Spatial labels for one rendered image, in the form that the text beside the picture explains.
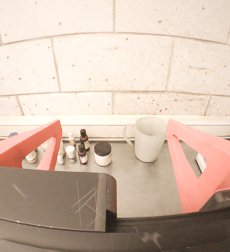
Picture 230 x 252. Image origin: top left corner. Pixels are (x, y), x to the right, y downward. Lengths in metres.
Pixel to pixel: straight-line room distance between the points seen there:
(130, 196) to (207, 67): 0.58
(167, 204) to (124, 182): 0.17
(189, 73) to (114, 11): 0.37
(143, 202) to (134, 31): 0.58
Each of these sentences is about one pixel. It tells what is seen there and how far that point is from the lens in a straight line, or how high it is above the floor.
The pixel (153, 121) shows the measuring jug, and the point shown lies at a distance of 0.63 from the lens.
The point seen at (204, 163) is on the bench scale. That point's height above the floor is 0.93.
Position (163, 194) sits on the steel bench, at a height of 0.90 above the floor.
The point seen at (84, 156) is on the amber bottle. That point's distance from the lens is 0.60.
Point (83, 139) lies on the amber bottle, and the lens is 0.64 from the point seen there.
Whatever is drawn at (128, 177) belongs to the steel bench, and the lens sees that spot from 0.58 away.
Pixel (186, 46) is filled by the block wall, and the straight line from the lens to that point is 0.64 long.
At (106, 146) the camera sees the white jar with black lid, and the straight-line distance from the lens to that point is 0.58.
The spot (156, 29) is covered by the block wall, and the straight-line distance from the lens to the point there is 0.59.
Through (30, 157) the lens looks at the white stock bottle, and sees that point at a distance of 0.68.
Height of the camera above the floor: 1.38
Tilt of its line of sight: 37 degrees down
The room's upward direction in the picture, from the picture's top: straight up
